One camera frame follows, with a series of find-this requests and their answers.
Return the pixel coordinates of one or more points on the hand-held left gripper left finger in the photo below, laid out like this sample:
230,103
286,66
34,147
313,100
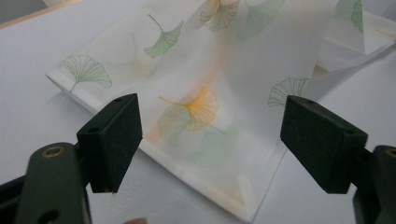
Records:
109,143

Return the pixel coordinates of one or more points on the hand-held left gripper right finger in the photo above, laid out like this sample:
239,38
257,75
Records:
323,146

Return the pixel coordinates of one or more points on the white leaf-print cloth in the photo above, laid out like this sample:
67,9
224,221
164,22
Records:
249,77

